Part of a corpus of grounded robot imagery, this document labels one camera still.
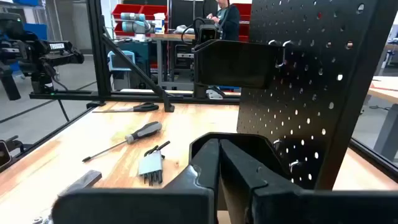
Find black rectangular bar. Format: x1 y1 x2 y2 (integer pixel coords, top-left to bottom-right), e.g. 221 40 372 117
57 169 103 197

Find blue storage bin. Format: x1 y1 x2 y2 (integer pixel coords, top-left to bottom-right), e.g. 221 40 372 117
24 22 49 41

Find grey black handled screwdriver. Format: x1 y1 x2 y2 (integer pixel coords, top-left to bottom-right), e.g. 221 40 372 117
81 121 164 164

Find wooden top workbench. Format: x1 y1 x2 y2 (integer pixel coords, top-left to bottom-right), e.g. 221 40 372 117
149 32 197 91

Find red plastic storage bin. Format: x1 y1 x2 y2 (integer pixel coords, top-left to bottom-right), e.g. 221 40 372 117
111 3 144 20
140 4 169 21
113 22 136 37
232 2 252 23

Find person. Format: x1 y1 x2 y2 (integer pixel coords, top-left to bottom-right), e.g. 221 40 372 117
206 0 241 42

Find wooden table grey leg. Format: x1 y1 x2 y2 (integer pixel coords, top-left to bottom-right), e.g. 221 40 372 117
366 75 398 161

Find black handled scissors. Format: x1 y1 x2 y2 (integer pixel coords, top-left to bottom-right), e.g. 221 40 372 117
91 101 160 114

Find black tapered pegboard bin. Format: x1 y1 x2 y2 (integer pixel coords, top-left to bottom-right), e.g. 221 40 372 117
192 39 285 90

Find black perforated pegboard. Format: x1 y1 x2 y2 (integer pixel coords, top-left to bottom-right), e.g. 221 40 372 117
236 0 398 191

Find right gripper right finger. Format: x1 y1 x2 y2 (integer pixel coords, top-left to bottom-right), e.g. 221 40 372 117
219 139 398 224

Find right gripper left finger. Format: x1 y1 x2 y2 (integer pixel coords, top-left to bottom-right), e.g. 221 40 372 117
51 138 221 224

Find black box device with cable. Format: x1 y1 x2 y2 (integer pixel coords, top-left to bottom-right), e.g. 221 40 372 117
181 17 222 45

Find light blue framed box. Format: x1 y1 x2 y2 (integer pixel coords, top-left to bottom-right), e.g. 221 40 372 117
107 50 137 91

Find hex key set grey holder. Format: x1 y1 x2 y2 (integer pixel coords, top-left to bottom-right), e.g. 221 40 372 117
137 140 172 187

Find black table-level camera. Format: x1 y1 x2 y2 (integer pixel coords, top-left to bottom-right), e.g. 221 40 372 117
0 135 25 171

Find white carton box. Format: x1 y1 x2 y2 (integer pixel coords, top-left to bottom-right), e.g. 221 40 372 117
153 12 167 35

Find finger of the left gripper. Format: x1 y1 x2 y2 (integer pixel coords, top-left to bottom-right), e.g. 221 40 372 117
0 72 21 101

